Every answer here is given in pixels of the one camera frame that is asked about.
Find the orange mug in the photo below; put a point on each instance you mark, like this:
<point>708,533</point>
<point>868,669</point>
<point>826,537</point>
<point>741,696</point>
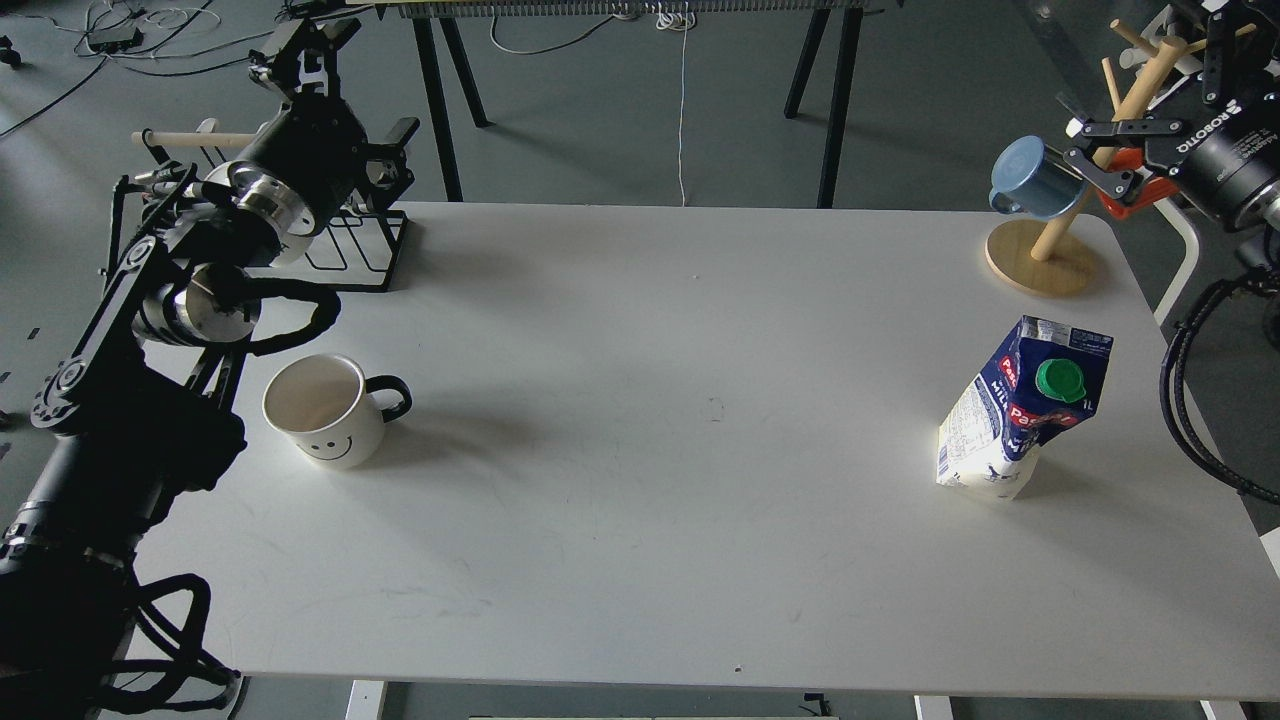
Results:
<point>1146,190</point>

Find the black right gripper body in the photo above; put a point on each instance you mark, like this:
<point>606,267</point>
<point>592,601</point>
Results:
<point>1228,165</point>

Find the white chair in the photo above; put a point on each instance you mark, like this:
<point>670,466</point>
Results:
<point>1185,240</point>

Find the white ribbed mug front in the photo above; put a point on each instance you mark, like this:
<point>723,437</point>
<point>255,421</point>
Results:
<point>292,247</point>

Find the black trestle table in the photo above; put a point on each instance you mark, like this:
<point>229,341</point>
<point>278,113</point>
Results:
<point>726,108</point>

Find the black wire mug rack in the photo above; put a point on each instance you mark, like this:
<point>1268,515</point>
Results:
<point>352,254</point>

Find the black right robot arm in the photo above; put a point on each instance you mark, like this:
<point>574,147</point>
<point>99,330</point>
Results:
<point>1258,254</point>

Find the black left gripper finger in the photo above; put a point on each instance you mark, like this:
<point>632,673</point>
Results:
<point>300,58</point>
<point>386,166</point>

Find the blue metal mug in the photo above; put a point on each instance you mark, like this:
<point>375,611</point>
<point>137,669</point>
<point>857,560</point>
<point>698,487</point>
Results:
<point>1031,178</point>

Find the wooden mug tree stand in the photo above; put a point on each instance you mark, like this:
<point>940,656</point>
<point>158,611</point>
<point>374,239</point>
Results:
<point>1045,258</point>

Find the blue white milk carton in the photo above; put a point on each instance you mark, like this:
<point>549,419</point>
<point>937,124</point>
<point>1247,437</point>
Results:
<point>1044,378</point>

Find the white smiley face mug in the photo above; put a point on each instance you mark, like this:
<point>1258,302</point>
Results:
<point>332,411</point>

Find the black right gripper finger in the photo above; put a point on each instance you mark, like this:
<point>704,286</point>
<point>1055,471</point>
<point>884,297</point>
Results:
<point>1117,131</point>
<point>1114,184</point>

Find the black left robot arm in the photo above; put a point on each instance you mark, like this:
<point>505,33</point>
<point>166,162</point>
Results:
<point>142,407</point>

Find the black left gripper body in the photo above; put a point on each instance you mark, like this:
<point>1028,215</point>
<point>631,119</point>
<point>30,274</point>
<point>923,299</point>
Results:
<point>303,167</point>

